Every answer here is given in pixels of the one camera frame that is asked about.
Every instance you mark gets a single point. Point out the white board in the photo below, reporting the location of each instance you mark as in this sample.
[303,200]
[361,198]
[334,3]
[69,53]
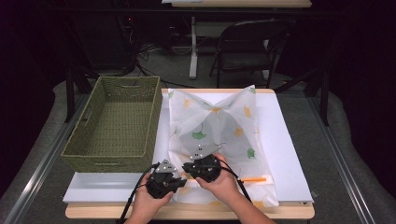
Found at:
[286,149]

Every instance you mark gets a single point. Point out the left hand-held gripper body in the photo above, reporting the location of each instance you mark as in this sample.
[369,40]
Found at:
[162,185]

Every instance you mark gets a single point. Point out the black folding chair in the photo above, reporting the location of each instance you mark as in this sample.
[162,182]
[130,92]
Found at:
[243,60]

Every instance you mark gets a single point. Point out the wooden desk with white legs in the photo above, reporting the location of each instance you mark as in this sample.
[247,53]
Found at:
[193,62]

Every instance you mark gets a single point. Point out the metal floor rail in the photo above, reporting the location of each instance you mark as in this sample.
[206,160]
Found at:
[46,161]
[339,155]

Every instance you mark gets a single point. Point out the white leaf-print mesh laundry bag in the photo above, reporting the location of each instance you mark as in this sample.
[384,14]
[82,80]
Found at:
[246,133]

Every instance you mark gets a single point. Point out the person's right hand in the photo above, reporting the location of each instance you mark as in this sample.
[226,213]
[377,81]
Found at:
[224,186]

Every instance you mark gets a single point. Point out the green woven basket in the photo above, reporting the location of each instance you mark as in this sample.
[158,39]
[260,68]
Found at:
[121,124]

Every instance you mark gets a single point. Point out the person's left hand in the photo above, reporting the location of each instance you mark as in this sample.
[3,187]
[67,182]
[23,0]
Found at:
[149,205]

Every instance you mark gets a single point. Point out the dark equipment case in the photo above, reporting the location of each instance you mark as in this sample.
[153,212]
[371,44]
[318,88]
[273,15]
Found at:
[102,46]

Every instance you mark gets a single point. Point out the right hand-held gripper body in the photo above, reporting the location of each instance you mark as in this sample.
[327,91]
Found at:
[207,168]

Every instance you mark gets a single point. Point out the black stand leg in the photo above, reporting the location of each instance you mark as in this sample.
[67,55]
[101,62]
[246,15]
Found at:
[69,99]
[325,102]

